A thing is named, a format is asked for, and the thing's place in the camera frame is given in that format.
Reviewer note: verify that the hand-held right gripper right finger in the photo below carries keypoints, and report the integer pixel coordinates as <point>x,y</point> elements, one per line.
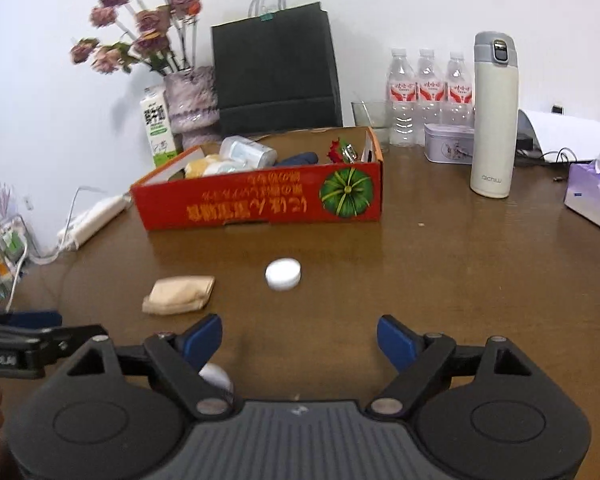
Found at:
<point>395,337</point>

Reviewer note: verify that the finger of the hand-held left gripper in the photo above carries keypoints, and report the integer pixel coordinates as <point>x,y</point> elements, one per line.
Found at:
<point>67,340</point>
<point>35,319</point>

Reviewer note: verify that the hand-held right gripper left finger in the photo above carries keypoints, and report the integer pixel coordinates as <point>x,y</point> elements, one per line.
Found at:
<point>205,335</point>

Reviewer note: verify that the white bottle cap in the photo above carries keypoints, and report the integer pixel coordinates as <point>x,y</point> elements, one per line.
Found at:
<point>282,274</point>

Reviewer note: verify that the red cardboard box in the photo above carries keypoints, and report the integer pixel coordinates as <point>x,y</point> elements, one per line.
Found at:
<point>260,202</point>

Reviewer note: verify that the translucent cotton swab box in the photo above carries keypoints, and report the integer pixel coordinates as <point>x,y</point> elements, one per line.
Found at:
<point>247,152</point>

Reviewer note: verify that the red artificial flower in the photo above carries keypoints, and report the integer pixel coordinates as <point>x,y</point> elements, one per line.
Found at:
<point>335,151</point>

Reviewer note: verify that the navy blue pouch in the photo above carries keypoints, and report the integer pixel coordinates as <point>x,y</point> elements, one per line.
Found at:
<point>297,159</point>

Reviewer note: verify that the wooden desktop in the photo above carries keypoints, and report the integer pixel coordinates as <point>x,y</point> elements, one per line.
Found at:
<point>430,260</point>

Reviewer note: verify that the white round disc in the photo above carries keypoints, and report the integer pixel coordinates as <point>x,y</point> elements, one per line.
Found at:
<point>217,377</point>

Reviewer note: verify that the folded brown napkin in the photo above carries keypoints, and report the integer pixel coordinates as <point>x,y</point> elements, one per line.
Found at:
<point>178,295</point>

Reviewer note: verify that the yellow white plush toy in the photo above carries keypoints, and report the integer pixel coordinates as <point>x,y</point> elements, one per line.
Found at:
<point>202,166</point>

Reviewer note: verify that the grey tin box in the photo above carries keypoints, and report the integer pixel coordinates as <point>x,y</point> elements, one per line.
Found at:
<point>447,144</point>

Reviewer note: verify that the green white milk carton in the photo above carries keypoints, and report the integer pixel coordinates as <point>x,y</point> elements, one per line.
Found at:
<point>157,127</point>

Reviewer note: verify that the clear drinking glass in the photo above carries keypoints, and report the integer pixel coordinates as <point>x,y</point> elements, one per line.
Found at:
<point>370,115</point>

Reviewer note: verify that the purple textured vase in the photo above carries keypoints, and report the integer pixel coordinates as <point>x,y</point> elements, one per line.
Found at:
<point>192,105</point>

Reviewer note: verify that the clear water bottle red label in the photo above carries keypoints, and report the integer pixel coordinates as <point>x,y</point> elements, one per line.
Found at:
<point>403,105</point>
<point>460,90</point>
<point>431,90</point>

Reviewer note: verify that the white thermos flask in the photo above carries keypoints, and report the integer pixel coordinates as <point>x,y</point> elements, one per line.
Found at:
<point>494,125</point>

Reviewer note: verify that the purple tissue pack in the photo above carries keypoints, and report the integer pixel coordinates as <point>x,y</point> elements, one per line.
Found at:
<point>595,195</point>

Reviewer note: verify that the white paper stack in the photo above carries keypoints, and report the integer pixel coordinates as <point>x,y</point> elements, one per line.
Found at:
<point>565,132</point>

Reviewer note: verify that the black paper bag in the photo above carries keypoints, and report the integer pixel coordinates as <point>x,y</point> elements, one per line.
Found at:
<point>275,70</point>

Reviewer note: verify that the dried pink flowers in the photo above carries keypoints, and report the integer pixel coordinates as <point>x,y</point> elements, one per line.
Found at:
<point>150,22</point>

